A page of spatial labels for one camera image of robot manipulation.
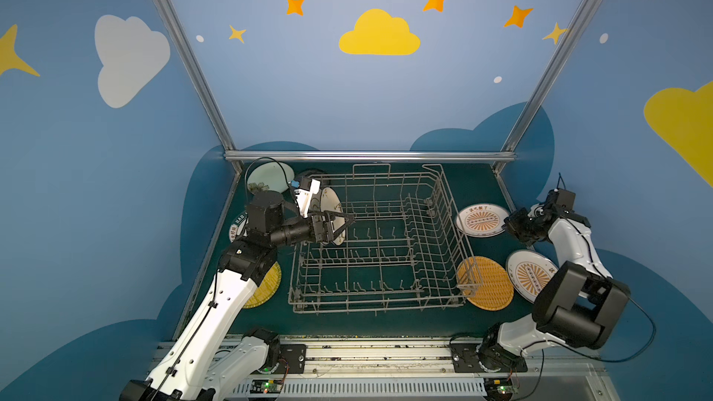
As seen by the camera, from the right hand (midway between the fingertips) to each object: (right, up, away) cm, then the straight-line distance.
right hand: (507, 221), depth 88 cm
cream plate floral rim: (-57, +6, +8) cm, 58 cm away
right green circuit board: (-11, -42, -16) cm, 46 cm away
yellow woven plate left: (-77, -21, -2) cm, 80 cm away
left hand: (-51, +3, -22) cm, 56 cm away
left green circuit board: (-72, -41, -17) cm, 84 cm away
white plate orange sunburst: (-6, 0, +7) cm, 9 cm away
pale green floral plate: (-86, +17, +31) cm, 93 cm away
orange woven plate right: (-7, -20, +1) cm, 21 cm away
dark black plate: (-69, +18, +31) cm, 78 cm away
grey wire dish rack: (-31, -10, +6) cm, 33 cm away
